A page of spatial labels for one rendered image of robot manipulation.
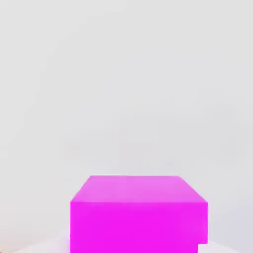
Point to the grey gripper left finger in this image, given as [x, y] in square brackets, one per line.
[57, 246]

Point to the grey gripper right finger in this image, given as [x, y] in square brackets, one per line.
[205, 249]

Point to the small magenta cube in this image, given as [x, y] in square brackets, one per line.
[138, 225]

